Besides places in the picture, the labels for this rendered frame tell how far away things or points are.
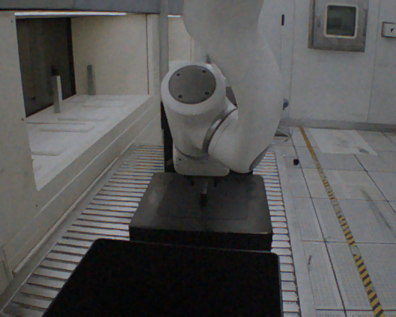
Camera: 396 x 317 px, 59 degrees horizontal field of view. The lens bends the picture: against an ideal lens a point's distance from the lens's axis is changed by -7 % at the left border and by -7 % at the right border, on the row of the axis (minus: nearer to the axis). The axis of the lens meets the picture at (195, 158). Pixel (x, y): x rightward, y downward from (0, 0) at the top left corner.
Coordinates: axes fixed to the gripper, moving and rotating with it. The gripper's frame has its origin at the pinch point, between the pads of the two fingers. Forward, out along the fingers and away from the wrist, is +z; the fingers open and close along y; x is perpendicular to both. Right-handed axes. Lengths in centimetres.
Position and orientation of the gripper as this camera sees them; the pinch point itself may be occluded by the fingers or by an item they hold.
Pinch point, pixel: (204, 176)
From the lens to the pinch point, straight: 76.1
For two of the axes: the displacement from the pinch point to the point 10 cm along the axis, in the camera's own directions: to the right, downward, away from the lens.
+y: -10.0, -0.3, 0.9
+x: -0.6, 9.1, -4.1
